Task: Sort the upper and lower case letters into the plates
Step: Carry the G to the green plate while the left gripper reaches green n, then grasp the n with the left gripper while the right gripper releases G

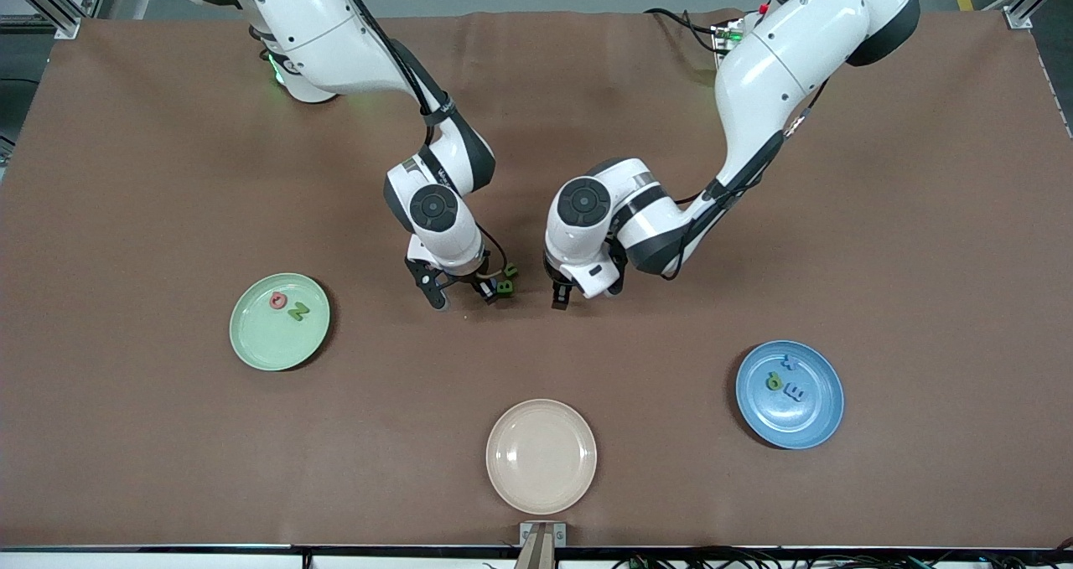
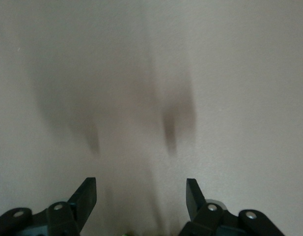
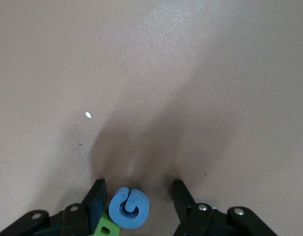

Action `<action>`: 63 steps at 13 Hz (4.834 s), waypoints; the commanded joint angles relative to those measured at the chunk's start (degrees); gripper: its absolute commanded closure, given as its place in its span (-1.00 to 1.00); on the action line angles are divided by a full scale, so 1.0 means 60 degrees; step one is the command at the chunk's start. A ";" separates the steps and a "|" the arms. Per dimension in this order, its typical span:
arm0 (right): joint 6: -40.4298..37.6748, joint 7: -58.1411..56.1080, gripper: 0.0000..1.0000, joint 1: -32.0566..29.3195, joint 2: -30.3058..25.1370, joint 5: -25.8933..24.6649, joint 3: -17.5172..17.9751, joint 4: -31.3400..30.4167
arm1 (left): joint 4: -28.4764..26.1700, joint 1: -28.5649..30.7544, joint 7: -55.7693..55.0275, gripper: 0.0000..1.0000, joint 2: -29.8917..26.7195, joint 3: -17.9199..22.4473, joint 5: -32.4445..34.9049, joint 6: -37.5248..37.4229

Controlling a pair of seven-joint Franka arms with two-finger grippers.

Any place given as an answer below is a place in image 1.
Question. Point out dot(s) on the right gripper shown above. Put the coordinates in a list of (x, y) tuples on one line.
[(479, 279)]

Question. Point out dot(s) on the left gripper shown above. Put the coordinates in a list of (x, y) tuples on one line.
[(560, 293)]

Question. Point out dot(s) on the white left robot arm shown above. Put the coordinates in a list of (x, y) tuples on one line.
[(780, 75)]

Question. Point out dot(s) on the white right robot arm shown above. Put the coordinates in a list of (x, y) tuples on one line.
[(318, 33)]

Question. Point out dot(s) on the light green plate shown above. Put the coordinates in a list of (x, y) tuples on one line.
[(260, 343)]

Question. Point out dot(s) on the beige plate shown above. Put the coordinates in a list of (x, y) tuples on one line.
[(541, 456)]

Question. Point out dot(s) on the green letter N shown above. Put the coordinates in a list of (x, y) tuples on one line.
[(298, 311)]

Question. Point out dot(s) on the brown table cover mat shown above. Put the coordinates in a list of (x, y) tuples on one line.
[(168, 435)]

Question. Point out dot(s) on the pink letter Q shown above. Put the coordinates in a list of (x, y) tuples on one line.
[(272, 302)]

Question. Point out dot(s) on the blue plate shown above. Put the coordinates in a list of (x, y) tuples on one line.
[(805, 426)]

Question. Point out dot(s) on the yellow-green small letter q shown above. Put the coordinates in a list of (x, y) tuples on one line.
[(777, 378)]

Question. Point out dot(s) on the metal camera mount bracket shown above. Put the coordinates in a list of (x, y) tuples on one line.
[(542, 544)]

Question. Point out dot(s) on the green letter B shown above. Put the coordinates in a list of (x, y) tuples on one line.
[(506, 287)]

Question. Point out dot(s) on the blue small letter m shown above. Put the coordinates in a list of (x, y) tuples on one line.
[(794, 394)]

